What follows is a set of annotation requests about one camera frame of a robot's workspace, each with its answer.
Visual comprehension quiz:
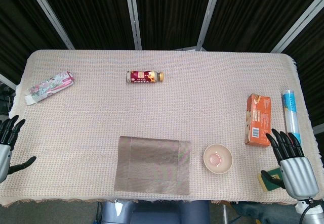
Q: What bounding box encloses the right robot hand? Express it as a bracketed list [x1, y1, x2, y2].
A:
[260, 129, 320, 200]

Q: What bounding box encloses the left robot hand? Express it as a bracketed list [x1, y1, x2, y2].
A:
[0, 115, 37, 184]

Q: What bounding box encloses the beige bowl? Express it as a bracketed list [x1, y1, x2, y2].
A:
[204, 144, 233, 175]

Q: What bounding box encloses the brown woven placemat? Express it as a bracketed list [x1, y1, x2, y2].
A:
[113, 136, 191, 196]

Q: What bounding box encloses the green yellow sponge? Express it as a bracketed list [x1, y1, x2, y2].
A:
[257, 167, 286, 192]

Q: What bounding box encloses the blue white plastic wrap roll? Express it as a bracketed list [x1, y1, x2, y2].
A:
[281, 89, 302, 144]

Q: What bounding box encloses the orange carton box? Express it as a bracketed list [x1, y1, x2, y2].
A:
[244, 94, 272, 149]

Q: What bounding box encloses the grey metal table leg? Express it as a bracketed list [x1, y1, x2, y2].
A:
[221, 200, 230, 224]

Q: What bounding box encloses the pink floral tissue pack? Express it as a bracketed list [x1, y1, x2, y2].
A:
[24, 71, 76, 106]

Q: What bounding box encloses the beige woven tablecloth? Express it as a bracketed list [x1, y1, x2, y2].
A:
[0, 49, 324, 207]

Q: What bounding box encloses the dark pleated screen panel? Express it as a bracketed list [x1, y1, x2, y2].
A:
[282, 9, 324, 128]
[0, 0, 68, 83]
[133, 0, 216, 51]
[35, 0, 136, 50]
[202, 0, 324, 53]

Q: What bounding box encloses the blue grey robot torso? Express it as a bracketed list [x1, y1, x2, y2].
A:
[100, 200, 211, 224]

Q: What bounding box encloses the Costa coffee bottle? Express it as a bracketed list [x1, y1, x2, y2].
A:
[126, 70, 165, 84]

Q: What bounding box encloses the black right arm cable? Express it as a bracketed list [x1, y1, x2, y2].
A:
[300, 198, 320, 224]

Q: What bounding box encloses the black equipment with cables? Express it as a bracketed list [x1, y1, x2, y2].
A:
[0, 83, 16, 115]

